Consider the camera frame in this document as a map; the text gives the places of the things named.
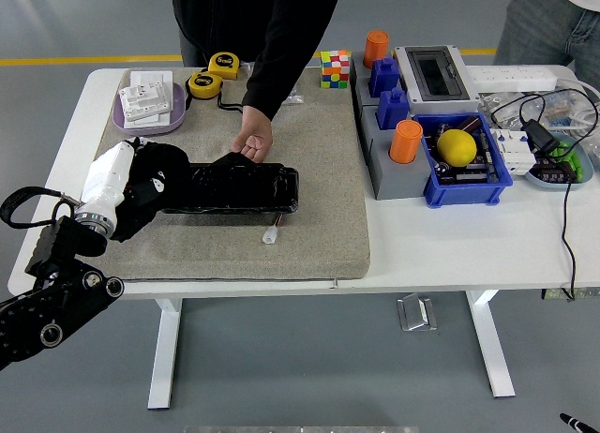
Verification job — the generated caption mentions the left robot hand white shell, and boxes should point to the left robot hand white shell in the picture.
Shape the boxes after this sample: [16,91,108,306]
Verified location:
[78,136,166,217]

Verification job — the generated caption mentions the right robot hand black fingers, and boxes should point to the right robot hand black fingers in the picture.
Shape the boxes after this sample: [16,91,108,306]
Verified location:
[560,412,587,433]

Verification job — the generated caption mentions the person's hand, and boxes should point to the person's hand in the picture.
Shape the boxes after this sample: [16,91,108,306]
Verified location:
[229,105,275,164]

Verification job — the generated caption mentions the black rag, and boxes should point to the black rag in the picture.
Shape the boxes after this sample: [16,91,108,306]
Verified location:
[110,141,194,243]

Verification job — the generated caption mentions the yellow tape measure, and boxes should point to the yellow tape measure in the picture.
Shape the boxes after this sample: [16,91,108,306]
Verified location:
[207,52,242,81]
[186,71,224,100]

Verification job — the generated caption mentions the purple oval tray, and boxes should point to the purple oval tray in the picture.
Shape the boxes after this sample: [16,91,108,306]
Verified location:
[112,82,188,137]

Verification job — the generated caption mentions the grey-brown mat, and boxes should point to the grey-brown mat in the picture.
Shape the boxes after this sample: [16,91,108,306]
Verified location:
[91,67,371,283]

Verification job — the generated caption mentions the white socket module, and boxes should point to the white socket module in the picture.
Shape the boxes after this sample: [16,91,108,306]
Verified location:
[118,82,173,121]

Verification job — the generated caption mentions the multicolour puzzle cube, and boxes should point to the multicolour puzzle cube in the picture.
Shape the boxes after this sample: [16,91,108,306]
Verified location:
[320,50,352,90]

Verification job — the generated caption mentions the white table leg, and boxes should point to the white table leg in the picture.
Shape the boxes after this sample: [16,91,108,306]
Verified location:
[147,297,183,411]
[465,290,517,399]

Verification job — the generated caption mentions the grey block holder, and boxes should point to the grey block holder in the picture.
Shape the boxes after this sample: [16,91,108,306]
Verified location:
[350,51,409,120]
[359,105,433,202]

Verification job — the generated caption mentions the blue block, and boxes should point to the blue block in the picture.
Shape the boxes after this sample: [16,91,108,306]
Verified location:
[367,56,401,99]
[376,87,411,131]

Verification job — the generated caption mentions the orange cylinder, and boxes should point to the orange cylinder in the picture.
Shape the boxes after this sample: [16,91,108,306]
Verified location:
[388,119,424,165]
[364,29,391,70]

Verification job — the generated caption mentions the yellow lemon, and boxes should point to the yellow lemon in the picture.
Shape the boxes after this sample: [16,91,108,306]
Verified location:
[436,128,478,168]

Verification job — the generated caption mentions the brown cylinder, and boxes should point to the brown cylinder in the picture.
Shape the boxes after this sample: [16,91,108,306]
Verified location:
[457,114,482,135]

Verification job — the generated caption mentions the blue plastic bin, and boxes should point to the blue plastic bin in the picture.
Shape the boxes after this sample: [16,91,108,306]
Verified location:
[412,112,514,208]

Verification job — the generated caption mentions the dark terminal block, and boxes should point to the dark terminal block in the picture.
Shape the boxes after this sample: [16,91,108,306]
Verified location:
[533,155,578,187]

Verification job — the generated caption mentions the white circuit breaker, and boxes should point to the white circuit breaker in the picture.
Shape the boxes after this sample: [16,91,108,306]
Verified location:
[489,127,537,176]

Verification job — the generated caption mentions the green plastic part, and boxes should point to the green plastic part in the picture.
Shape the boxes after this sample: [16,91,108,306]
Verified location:
[550,141,585,182]

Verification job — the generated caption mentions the light blue tray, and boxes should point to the light blue tray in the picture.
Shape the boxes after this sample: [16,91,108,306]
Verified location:
[523,132,594,191]

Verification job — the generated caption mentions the white power strip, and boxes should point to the white power strip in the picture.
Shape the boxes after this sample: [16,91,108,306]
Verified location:
[463,65,559,92]

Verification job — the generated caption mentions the black power adapter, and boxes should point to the black power adapter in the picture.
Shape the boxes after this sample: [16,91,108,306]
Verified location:
[520,118,562,156]

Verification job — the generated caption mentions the clear bags of small parts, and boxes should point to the clear bags of small parts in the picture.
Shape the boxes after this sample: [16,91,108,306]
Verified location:
[477,89,600,142]

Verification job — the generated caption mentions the person in jeans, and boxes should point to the person in jeans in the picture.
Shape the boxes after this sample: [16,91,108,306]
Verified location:
[492,0,600,95]

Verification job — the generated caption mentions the black tape measure strap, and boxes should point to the black tape measure strap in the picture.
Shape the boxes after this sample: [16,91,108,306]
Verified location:
[215,91,245,114]

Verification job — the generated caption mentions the white flat switch plate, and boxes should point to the white flat switch plate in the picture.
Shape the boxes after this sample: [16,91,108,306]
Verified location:
[123,112,172,129]
[129,70,173,90]

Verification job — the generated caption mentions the white connector with wires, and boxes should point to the white connector with wires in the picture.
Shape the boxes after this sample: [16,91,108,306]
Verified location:
[261,212,285,246]

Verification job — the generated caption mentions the black adapter cable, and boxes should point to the black adapter cable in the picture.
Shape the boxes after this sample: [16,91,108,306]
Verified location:
[489,89,600,301]

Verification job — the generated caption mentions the grey electrical enclosure box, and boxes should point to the grey electrical enclosure box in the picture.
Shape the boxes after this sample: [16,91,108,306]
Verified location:
[393,45,481,117]

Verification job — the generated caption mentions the white cable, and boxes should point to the white cable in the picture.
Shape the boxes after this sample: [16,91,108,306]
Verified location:
[555,78,600,125]

